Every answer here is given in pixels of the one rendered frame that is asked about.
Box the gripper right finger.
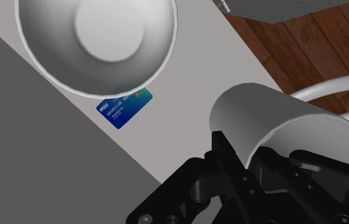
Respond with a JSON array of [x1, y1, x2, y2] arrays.
[[250, 146, 349, 224]]

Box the white mug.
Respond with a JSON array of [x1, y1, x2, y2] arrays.
[[209, 73, 349, 172]]

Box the white bowl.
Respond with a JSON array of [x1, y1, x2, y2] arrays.
[[15, 0, 179, 100]]

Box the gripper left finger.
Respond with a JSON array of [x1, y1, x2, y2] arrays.
[[125, 130, 266, 224]]

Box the grey robot stand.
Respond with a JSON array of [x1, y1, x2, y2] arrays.
[[212, 0, 349, 25]]

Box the blue card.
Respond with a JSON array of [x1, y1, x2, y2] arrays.
[[95, 87, 154, 130]]

